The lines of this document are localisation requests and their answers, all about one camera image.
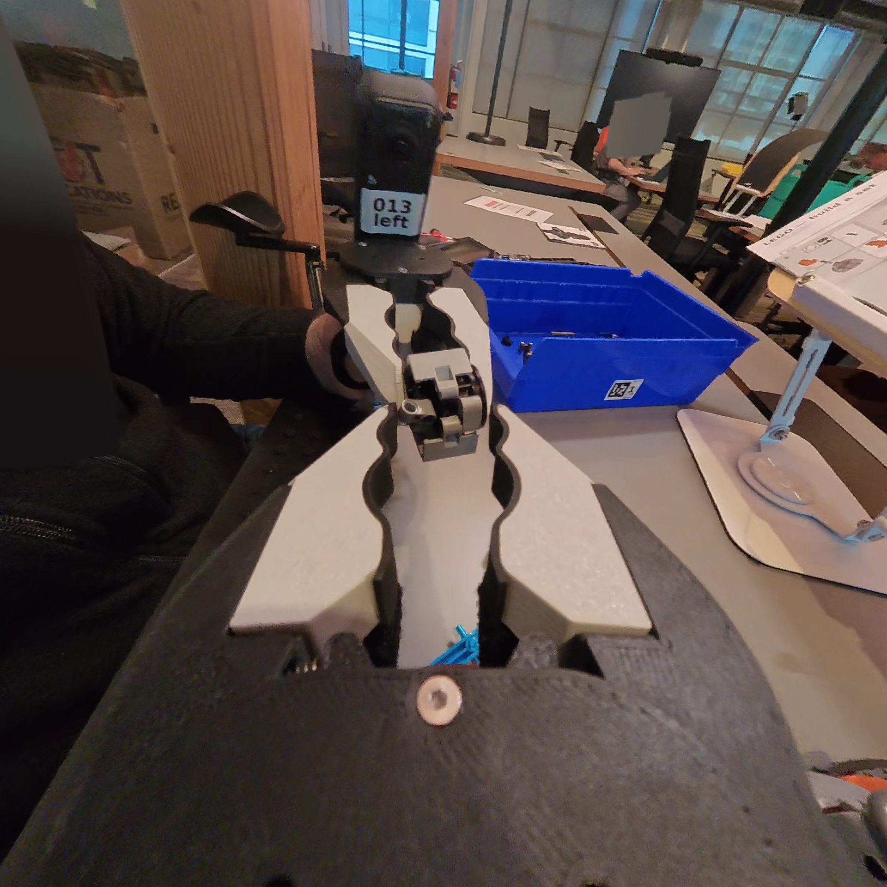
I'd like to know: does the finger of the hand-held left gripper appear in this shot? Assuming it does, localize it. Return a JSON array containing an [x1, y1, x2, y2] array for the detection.
[[343, 283, 411, 410], [419, 286, 496, 411]]

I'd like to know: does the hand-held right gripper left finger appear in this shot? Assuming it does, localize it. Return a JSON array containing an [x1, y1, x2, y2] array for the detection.
[[227, 406, 404, 668]]

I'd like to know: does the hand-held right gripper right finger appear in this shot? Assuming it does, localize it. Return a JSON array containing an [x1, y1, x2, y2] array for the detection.
[[477, 405, 656, 668]]

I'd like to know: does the grey black wheel Lego assembly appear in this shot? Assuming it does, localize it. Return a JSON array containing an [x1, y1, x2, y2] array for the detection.
[[398, 350, 487, 464]]

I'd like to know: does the black wheel hub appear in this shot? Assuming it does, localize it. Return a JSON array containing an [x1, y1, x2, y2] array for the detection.
[[407, 366, 486, 444]]

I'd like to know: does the person's left hand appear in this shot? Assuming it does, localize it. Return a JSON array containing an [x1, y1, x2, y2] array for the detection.
[[305, 314, 380, 407]]

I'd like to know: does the black monitor screen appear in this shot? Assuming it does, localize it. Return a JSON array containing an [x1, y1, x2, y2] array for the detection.
[[597, 49, 723, 148], [312, 49, 366, 182]]

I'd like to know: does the grey office desk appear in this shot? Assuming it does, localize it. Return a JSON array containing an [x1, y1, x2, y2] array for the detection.
[[437, 135, 611, 196]]

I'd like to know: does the printed paper sheet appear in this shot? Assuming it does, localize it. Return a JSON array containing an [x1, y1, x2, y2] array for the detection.
[[463, 194, 555, 224], [537, 222, 605, 248]]

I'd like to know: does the light blue plastic tool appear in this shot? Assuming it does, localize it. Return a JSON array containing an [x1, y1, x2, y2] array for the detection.
[[433, 624, 482, 669]]

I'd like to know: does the blue plastic bin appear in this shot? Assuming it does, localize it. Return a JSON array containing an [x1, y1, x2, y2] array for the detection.
[[470, 258, 759, 414]]

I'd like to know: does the black chair armrest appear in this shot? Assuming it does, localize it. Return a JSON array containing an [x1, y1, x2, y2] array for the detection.
[[189, 193, 328, 309]]

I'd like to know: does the cardboard box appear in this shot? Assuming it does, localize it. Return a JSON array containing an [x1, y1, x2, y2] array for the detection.
[[14, 38, 196, 263]]

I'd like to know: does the round wooden board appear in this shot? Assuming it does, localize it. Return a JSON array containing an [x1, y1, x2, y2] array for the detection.
[[765, 267, 819, 306]]

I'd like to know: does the grey orange toy robot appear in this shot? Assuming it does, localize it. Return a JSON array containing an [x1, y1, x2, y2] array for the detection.
[[807, 759, 887, 887]]

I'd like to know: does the black metal pole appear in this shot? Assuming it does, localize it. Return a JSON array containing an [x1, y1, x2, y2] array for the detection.
[[783, 66, 887, 233]]

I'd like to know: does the wooden post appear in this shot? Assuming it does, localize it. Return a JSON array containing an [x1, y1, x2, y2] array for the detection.
[[121, 0, 325, 309]]

